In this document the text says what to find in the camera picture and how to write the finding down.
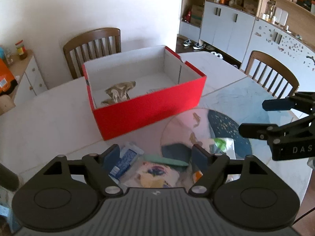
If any green white wrapper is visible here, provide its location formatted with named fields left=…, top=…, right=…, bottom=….
left=209, top=137, right=236, bottom=159

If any blue tissue pack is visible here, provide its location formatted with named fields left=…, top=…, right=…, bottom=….
left=109, top=142, right=144, bottom=180

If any brown wooden chair right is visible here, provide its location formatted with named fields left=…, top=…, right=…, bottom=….
left=244, top=51, right=299, bottom=99

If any brown wooden chair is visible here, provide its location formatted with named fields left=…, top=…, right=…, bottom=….
left=244, top=51, right=299, bottom=99
left=62, top=27, right=121, bottom=79

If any round glass table mat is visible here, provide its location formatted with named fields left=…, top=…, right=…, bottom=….
left=161, top=108, right=253, bottom=162

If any floral printed packet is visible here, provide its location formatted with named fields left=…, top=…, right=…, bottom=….
left=123, top=161, right=179, bottom=188

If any mint green flat case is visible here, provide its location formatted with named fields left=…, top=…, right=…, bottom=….
left=143, top=155, right=189, bottom=167

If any camouflage crumpled item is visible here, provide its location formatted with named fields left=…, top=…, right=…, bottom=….
left=101, top=81, right=136, bottom=105

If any red cardboard box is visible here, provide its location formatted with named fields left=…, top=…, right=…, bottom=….
left=82, top=45, right=207, bottom=140

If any white side cabinet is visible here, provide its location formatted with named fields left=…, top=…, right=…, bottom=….
left=1, top=50, right=47, bottom=114

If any brown wooden chair far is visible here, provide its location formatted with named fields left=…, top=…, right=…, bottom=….
left=62, top=27, right=121, bottom=79

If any orange snack bag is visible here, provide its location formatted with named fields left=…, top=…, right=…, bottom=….
left=0, top=59, right=18, bottom=96

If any red lid sauce jar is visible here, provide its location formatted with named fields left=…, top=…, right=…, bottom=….
left=15, top=40, right=28, bottom=60

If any white wall cabinet unit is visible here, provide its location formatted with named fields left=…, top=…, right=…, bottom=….
left=179, top=0, right=314, bottom=91

